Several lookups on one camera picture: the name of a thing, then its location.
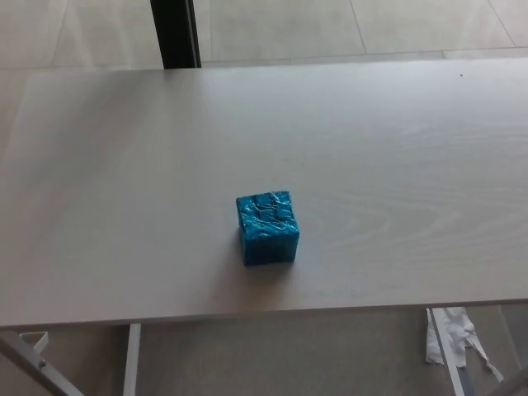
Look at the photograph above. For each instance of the black vertical post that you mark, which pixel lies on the black vertical post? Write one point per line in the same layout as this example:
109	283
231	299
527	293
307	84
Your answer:
175	33

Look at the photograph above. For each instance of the white slanted table leg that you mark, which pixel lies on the white slanted table leg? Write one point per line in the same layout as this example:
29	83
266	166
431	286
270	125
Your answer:
447	359

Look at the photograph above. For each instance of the white crumpled cloth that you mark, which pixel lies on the white crumpled cloth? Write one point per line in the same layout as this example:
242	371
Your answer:
451	338

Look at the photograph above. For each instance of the blue cube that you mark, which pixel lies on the blue cube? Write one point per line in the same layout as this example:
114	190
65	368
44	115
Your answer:
268	224

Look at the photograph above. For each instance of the white metal table leg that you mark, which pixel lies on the white metal table leg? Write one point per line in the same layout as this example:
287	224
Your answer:
131	359

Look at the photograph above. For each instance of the white diagonal table brace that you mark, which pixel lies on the white diagonal table brace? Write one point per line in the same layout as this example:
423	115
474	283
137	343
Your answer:
37	363

